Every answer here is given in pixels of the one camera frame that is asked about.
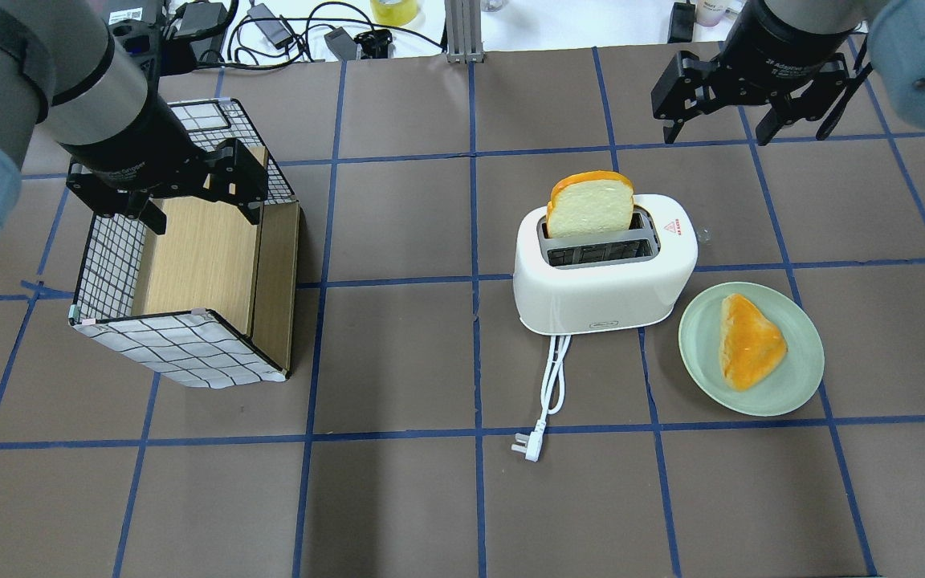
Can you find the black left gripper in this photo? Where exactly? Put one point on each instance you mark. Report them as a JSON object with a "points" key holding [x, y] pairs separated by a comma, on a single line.
{"points": [[135, 150]]}

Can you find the light green plate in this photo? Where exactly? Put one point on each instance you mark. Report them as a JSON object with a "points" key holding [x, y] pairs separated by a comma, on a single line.
{"points": [[788, 387]]}

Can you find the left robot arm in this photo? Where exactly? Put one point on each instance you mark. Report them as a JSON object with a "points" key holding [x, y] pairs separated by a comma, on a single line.
{"points": [[93, 85]]}

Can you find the black power adapter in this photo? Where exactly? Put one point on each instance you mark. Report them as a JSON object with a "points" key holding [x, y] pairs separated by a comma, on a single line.
{"points": [[273, 28]]}

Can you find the toast slice in toaster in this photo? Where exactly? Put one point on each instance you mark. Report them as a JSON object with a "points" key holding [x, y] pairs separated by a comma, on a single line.
{"points": [[595, 202]]}

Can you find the white two-slot toaster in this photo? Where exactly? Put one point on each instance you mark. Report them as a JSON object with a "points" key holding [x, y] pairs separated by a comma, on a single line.
{"points": [[604, 282]]}

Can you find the yellow tape roll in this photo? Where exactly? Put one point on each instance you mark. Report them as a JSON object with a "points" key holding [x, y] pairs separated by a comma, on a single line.
{"points": [[395, 12]]}

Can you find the wire basket with wood panels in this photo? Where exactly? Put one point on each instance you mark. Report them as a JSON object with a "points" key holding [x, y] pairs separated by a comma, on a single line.
{"points": [[209, 303]]}

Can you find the aluminium frame post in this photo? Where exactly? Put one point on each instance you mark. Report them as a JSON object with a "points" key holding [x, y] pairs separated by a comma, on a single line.
{"points": [[464, 41]]}

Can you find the orange bread on plate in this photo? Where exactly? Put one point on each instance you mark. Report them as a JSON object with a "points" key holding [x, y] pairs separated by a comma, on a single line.
{"points": [[751, 346]]}

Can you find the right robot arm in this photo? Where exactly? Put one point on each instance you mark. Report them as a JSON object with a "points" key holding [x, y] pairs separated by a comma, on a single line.
{"points": [[886, 38]]}

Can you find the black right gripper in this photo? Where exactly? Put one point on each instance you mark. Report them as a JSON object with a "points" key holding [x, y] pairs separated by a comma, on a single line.
{"points": [[780, 48]]}

